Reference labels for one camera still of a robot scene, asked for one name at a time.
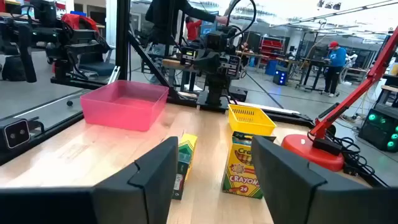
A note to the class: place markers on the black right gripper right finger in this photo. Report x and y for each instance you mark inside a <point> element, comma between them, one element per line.
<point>311,199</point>

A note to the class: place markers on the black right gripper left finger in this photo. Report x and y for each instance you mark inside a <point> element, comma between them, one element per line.
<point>124,202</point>

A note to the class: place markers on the yellow green crayon box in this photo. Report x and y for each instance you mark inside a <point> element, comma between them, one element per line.
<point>186,149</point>
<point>239,168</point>

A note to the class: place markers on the background black robot arm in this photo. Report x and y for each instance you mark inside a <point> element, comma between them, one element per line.
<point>71,46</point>
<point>28,62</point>

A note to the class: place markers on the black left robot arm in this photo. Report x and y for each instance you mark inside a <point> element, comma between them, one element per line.
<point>214,88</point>

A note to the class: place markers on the person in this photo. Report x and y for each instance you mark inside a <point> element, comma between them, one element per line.
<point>335,59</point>
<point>193,29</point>
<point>164,18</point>

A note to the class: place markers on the wooden workbench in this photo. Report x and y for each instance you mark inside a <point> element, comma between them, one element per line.
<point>171,63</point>

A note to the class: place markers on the red desk lamp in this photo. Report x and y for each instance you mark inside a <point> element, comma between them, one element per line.
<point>311,152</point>

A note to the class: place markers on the black lamp power plug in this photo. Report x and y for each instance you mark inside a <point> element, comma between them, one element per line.
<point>326,146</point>

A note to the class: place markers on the blue bin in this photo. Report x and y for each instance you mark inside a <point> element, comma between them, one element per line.
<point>271,68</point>

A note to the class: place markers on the red shelf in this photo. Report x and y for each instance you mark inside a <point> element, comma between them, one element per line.
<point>270,46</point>

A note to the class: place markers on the yellow plastic basket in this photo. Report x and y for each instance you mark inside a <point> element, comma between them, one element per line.
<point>248,119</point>

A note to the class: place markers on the black box with blue lights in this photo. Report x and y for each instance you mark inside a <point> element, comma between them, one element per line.
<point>280,77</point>

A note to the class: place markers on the pink-red plastic bin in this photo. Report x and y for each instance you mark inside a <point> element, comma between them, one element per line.
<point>124,109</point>

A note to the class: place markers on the black box with green lights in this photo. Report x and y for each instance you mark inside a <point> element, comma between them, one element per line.
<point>376,130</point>

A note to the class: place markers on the black background desk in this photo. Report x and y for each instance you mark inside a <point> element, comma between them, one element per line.
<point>314,62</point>

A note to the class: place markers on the blue chair seat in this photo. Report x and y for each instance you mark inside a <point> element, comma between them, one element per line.
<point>98,68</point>

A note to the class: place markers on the red jacket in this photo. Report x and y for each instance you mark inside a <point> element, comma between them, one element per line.
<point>77,21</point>

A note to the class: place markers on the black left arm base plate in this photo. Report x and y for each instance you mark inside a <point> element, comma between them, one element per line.
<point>239,93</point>

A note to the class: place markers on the black diagonal frame brace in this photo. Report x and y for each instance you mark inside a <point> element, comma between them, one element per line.
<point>152,65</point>

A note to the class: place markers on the black vertical frame post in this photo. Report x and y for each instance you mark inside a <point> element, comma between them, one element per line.
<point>122,37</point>

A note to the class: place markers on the table-level camera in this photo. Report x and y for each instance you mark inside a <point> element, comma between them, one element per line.
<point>15,133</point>

